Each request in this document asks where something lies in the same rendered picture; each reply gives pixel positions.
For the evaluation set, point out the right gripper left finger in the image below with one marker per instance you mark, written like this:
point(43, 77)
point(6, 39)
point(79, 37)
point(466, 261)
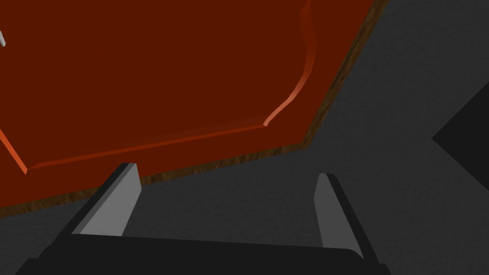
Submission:
point(110, 208)

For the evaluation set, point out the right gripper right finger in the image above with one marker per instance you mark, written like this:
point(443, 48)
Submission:
point(335, 217)

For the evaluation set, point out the red panelled door leaf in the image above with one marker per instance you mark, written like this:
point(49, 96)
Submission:
point(160, 76)

